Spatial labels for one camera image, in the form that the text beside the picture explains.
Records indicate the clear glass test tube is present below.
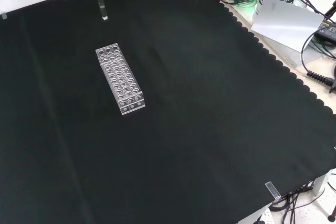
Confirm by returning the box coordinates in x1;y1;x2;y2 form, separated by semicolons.
96;0;109;22

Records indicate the clear plastic test tube rack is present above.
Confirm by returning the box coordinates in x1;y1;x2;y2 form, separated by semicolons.
94;42;146;116

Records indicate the black bench cloth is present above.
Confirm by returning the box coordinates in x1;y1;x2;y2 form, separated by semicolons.
0;0;336;224

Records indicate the pale board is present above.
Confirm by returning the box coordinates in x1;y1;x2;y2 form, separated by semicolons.
250;0;326;53

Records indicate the black tripod leg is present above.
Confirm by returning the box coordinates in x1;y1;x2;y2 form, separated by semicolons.
321;0;336;24

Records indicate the black power adapter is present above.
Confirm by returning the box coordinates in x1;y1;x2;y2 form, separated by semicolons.
314;20;336;44

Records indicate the black looped cable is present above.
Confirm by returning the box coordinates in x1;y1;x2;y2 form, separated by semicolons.
300;28;336;77

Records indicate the black ribbed cable connector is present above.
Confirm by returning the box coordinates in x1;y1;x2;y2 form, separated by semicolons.
306;70;336;94

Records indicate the black floor cable bundle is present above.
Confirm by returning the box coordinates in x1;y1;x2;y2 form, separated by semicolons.
269;180;317;224

